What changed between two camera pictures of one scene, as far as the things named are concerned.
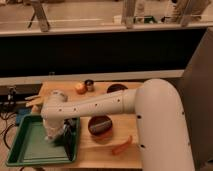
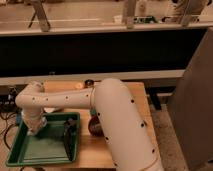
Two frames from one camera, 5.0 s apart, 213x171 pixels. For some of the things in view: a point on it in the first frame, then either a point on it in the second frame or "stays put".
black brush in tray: x=70 y=136 stays put
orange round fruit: x=80 y=88 stays put
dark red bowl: x=100 y=126 stays put
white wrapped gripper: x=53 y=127 → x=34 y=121
